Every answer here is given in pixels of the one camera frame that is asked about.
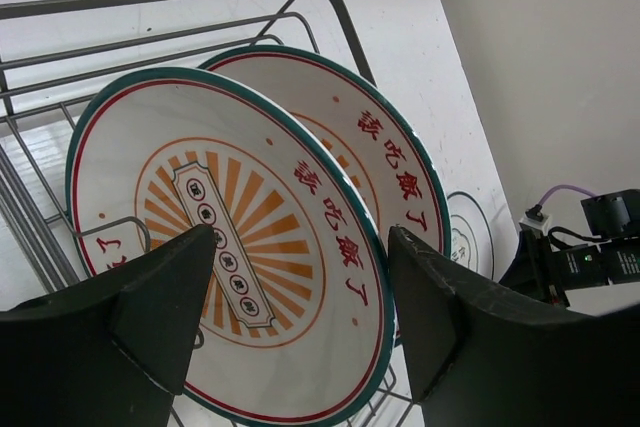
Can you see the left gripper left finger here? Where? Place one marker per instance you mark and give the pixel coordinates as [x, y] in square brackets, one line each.
[113, 350]

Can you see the metal wire dish rack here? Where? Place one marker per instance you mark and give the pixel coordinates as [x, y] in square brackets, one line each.
[43, 94]

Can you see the middle red-patterned plate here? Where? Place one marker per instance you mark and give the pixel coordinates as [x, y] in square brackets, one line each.
[371, 140]

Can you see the white plate teal rim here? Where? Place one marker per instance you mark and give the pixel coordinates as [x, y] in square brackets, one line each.
[472, 243]

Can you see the red-patterned plate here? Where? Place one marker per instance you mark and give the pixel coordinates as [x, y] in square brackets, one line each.
[297, 323]
[371, 140]

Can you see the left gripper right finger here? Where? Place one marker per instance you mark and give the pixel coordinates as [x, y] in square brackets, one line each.
[480, 354]

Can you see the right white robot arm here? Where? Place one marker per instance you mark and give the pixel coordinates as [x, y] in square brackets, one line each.
[552, 261]

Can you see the left red-patterned plate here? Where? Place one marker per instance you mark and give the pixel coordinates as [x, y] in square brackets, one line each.
[297, 323]

